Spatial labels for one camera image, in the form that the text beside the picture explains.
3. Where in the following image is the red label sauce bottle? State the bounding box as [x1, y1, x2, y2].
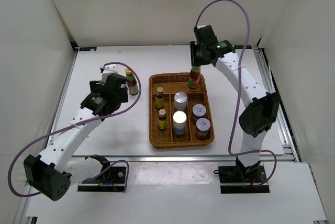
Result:
[188, 66, 201, 89]

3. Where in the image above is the green label sauce bottle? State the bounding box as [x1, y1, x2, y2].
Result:
[125, 68, 139, 96]

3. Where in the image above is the small yellow cork bottle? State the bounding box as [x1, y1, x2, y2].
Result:
[155, 87, 164, 109]

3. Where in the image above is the small brown cork bottle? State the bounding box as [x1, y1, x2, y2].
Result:
[158, 109, 167, 130]

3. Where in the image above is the brown jar white lid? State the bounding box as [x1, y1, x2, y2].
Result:
[196, 118, 211, 140]
[192, 104, 207, 123]

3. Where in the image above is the silver lid blue can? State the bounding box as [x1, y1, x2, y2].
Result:
[172, 111, 187, 136]

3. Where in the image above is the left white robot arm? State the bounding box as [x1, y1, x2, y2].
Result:
[24, 73, 128, 201]

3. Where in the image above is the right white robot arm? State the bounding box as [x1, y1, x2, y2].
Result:
[189, 25, 281, 182]

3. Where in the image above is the right blue table label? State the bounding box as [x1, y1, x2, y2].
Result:
[234, 45, 252, 50]

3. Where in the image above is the blue table label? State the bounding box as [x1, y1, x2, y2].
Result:
[79, 47, 97, 52]
[234, 45, 252, 50]

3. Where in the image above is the left blue table label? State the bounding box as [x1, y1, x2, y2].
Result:
[79, 47, 97, 52]

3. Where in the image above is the woven wicker divided basket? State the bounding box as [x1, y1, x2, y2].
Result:
[149, 72, 215, 149]

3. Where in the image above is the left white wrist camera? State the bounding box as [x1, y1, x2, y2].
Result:
[100, 64, 118, 85]

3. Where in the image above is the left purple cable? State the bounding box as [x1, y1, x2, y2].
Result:
[7, 61, 142, 198]

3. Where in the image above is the front aluminium rail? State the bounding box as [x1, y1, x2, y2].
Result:
[69, 154, 295, 162]

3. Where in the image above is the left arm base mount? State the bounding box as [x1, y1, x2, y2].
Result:
[77, 154, 130, 193]

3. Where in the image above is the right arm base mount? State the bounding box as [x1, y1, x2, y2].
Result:
[213, 165, 270, 194]

